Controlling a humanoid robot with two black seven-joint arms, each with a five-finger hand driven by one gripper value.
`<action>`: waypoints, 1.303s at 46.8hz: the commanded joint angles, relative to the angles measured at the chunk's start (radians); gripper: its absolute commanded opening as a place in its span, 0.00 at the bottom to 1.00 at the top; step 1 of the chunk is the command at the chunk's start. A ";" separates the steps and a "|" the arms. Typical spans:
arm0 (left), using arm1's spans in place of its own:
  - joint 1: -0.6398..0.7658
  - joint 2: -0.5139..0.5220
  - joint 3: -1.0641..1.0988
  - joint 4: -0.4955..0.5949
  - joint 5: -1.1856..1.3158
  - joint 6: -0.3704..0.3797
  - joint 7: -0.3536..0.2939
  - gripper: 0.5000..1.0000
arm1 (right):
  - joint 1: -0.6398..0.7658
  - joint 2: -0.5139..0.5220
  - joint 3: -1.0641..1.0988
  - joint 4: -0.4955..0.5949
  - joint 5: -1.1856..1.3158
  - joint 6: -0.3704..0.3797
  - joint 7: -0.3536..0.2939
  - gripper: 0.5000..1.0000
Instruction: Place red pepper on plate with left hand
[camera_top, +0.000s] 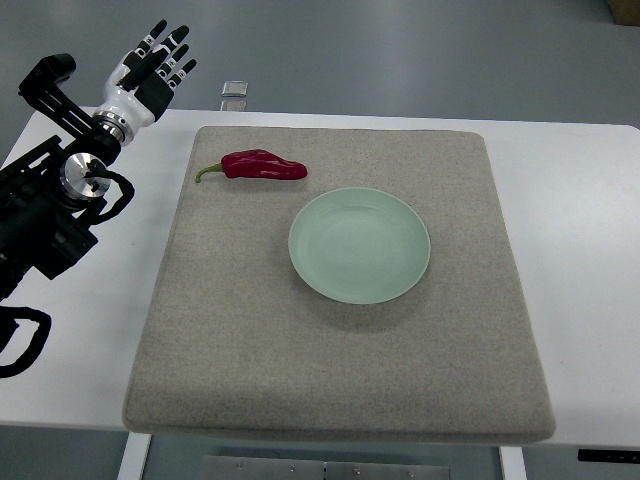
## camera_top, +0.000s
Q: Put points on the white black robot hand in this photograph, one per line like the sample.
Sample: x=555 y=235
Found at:
x=141 y=87

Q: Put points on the red pepper with green stem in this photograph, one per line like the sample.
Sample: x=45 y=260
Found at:
x=256 y=164

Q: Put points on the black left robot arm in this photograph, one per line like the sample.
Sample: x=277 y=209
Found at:
x=52 y=195

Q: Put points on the silver floor socket plate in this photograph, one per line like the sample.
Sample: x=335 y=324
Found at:
x=234 y=89

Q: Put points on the light green round plate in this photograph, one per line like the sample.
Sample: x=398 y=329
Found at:
x=359 y=246

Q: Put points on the white table leg left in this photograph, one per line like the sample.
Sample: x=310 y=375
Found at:
x=134 y=457

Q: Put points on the white table leg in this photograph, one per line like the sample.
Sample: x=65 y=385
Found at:
x=134 y=457
x=512 y=463

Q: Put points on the cardboard box corner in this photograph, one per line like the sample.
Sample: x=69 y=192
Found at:
x=625 y=12

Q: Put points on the white table leg right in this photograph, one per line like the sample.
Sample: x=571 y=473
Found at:
x=512 y=463

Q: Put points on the black table control panel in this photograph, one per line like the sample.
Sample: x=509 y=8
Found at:
x=609 y=456

